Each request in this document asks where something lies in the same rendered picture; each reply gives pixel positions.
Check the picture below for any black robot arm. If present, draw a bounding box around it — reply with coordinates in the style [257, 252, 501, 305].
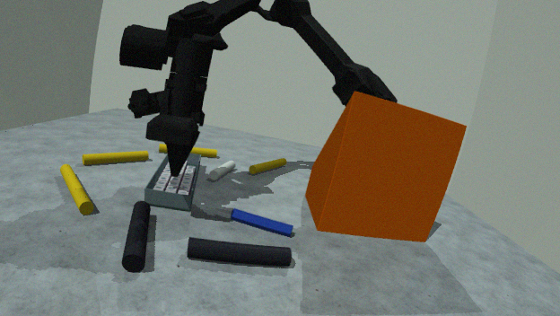
[119, 0, 397, 119]

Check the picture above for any black cylinder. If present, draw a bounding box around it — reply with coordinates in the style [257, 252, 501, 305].
[187, 237, 292, 267]
[121, 201, 151, 273]

